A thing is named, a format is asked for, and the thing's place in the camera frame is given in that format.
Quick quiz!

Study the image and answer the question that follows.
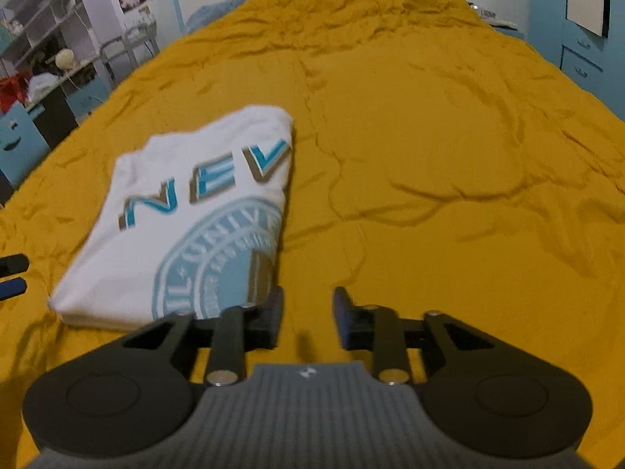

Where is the white printed t-shirt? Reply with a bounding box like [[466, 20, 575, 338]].
[[50, 106, 292, 329]]

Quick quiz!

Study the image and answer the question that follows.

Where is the blue desk with drawers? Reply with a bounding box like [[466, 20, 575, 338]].
[[1, 64, 110, 198]]

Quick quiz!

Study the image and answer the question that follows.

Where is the red bag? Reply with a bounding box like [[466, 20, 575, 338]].
[[0, 72, 32, 113]]

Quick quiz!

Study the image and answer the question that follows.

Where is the round cream lamp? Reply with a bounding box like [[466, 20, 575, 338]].
[[54, 49, 76, 72]]

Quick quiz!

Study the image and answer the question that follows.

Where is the white shelf unit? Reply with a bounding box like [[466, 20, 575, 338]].
[[1, 0, 100, 76]]

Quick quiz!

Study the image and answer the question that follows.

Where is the mustard yellow bedspread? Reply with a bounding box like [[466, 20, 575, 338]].
[[1, 0, 624, 468]]

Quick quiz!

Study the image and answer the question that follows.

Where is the grey metal trolley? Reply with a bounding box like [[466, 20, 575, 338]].
[[100, 20, 160, 86]]

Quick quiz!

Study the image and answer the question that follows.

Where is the blue pillow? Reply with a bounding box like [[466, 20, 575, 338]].
[[184, 0, 247, 35]]

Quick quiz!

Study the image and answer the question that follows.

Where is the blue white wardrobe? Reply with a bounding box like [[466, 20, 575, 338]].
[[528, 0, 624, 118]]

